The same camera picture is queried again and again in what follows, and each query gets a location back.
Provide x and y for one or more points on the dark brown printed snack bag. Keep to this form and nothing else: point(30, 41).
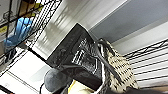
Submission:
point(76, 50)

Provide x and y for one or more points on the orange package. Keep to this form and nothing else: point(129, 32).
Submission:
point(31, 6)

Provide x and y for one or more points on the grey white penguin plush toy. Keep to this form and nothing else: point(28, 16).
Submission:
point(55, 80)

